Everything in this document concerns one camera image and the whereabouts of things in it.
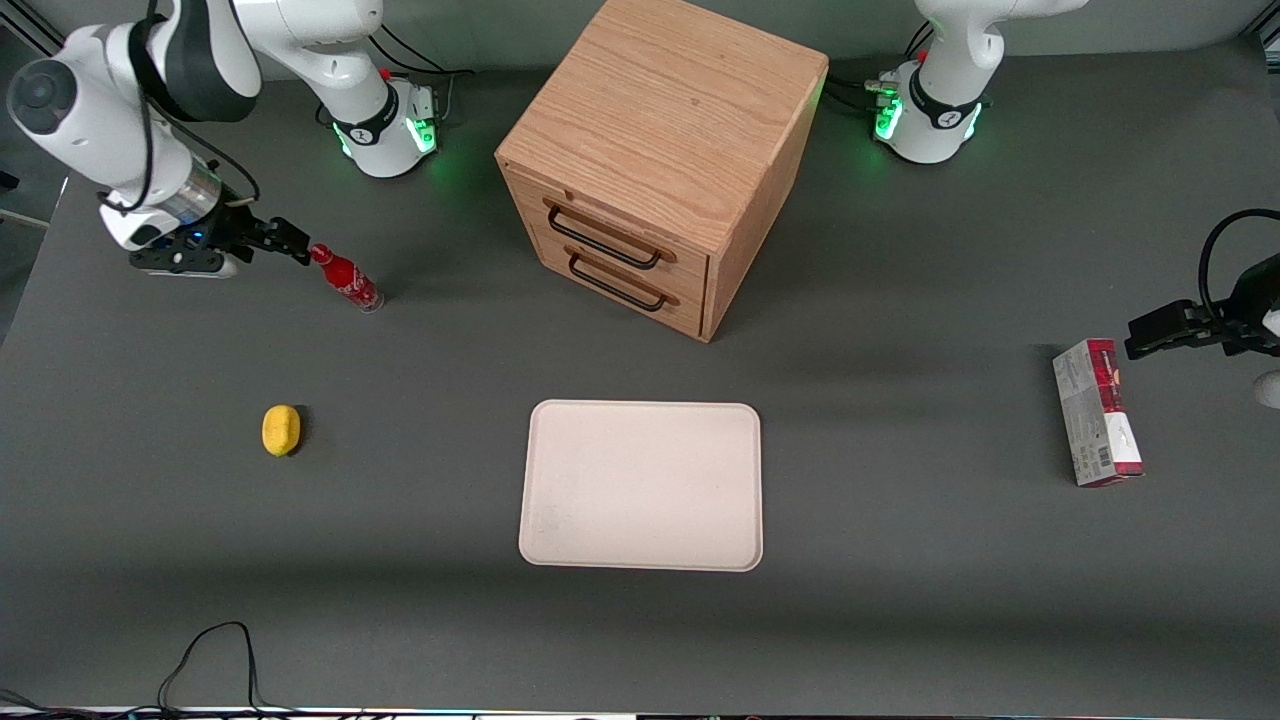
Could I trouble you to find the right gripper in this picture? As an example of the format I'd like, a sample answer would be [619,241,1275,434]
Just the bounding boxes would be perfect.
[100,203,312,266]

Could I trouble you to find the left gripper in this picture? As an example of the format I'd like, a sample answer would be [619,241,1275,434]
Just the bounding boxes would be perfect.
[1125,254,1280,361]

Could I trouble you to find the red coke bottle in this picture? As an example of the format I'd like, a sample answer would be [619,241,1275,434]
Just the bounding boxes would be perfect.
[309,243,385,314]

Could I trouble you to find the beige rectangular tray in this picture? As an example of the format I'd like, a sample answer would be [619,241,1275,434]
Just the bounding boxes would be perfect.
[518,399,764,573]

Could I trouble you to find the grey and red carton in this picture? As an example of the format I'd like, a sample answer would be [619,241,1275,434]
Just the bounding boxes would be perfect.
[1052,338,1145,489]

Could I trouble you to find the yellow lemon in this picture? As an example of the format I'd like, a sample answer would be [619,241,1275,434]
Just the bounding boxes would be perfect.
[262,404,302,458]

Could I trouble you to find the wooden drawer front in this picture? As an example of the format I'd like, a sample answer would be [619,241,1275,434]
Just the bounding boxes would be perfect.
[503,163,712,303]
[535,236,707,342]

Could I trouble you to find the wooden drawer cabinet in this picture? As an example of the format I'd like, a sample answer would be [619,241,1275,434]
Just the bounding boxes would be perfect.
[495,0,830,344]

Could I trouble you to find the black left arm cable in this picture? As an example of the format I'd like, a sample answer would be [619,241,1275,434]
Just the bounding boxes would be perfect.
[1198,208,1280,323]

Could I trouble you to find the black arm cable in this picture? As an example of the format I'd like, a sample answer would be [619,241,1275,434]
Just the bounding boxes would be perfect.
[98,0,263,216]
[1198,208,1280,323]

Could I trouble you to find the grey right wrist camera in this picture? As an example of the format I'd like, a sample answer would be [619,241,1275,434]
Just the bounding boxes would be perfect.
[128,248,241,280]

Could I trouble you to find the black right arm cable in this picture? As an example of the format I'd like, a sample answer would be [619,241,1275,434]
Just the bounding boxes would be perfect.
[98,0,263,216]

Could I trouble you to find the black right base cables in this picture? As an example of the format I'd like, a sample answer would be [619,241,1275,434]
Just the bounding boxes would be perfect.
[366,20,477,126]

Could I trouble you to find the black base cables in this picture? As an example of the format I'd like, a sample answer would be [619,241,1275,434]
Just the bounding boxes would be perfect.
[366,20,477,126]
[822,20,936,119]

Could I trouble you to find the black drawer handle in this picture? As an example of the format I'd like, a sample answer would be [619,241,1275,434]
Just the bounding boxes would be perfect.
[544,198,679,271]
[565,245,682,313]

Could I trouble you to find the aluminium frame rail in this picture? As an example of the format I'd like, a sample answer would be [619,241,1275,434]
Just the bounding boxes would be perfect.
[0,0,63,57]

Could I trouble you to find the black left base cables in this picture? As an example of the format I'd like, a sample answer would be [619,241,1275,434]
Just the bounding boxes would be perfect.
[822,20,936,119]

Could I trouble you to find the black cable on table edge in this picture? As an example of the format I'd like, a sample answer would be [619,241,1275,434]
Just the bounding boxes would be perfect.
[0,621,301,720]

